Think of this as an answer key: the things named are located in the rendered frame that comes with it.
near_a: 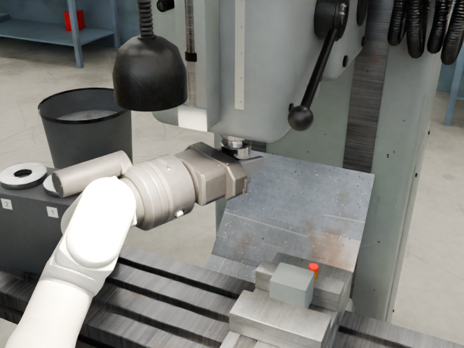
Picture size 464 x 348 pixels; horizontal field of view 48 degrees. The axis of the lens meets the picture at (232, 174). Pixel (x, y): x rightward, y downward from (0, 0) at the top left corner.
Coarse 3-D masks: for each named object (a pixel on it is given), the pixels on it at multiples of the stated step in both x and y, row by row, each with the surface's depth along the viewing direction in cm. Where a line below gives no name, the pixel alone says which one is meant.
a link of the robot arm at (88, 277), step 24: (96, 192) 61; (120, 192) 62; (72, 216) 59; (96, 216) 60; (120, 216) 61; (72, 240) 57; (96, 240) 59; (120, 240) 60; (48, 264) 58; (72, 264) 58; (96, 264) 58; (96, 288) 60
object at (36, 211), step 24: (24, 168) 104; (48, 168) 107; (0, 192) 99; (24, 192) 99; (48, 192) 97; (0, 216) 101; (24, 216) 99; (48, 216) 98; (0, 240) 105; (24, 240) 103; (48, 240) 101; (0, 264) 108; (24, 264) 106
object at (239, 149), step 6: (222, 144) 76; (228, 144) 76; (234, 144) 76; (240, 144) 76; (246, 144) 76; (222, 150) 77; (228, 150) 76; (234, 150) 75; (240, 150) 75; (246, 150) 76
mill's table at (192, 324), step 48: (0, 288) 103; (144, 288) 103; (192, 288) 103; (240, 288) 103; (96, 336) 95; (144, 336) 92; (192, 336) 93; (336, 336) 92; (384, 336) 92; (432, 336) 92
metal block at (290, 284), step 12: (288, 264) 87; (276, 276) 84; (288, 276) 84; (300, 276) 84; (312, 276) 84; (276, 288) 83; (288, 288) 82; (300, 288) 82; (312, 288) 86; (288, 300) 83; (300, 300) 82
